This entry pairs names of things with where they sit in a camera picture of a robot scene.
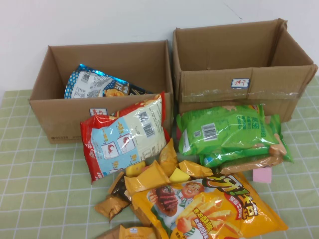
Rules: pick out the gold brown snack packet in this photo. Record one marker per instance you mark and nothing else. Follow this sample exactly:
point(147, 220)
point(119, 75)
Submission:
point(112, 206)

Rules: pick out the large yellow fries snack bag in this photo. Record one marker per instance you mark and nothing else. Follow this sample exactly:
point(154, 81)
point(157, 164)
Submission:
point(211, 211)

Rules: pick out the yellow cheese cracker packet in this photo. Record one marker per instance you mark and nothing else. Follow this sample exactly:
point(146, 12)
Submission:
point(134, 232)

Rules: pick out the small yellow snack packet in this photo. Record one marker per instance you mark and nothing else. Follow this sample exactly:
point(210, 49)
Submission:
point(147, 178)
point(197, 170)
point(168, 156)

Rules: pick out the green snack bag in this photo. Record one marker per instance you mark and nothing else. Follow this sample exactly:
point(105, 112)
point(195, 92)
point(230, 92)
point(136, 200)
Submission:
point(224, 134)
point(214, 160)

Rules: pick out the red shrimp cracker bag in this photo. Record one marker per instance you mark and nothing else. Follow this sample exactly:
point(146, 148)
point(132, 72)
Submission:
point(119, 142)

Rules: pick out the yellow sponge block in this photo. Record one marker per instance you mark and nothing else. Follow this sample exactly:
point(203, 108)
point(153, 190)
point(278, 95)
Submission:
point(179, 176)

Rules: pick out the taped brown cardboard box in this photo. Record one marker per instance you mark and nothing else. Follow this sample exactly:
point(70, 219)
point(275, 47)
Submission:
point(211, 84)

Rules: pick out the white blue label sticker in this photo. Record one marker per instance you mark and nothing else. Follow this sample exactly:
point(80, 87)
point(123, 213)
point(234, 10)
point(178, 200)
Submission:
point(240, 83)
point(96, 112)

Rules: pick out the dark brown pastry packet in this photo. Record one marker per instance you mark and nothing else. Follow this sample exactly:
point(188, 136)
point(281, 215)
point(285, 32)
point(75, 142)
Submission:
point(119, 186)

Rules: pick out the blue chips bag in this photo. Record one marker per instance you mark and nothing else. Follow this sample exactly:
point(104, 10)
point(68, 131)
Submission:
point(84, 84)

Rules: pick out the long brown biscuit pack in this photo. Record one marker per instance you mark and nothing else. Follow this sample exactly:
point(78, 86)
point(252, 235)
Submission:
point(244, 166)

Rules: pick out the printed brown cardboard box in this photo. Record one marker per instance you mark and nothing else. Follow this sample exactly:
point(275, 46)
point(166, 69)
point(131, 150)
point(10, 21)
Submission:
point(62, 119)

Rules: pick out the pink paper note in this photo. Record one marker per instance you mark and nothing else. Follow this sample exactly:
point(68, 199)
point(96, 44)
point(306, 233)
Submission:
point(261, 175)

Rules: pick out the green checked tablecloth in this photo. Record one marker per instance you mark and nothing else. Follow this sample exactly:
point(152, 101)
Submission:
point(37, 174)

